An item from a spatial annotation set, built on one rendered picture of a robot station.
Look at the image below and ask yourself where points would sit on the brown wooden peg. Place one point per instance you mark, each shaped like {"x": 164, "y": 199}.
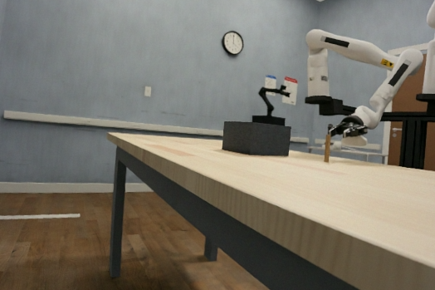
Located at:
{"x": 327, "y": 148}

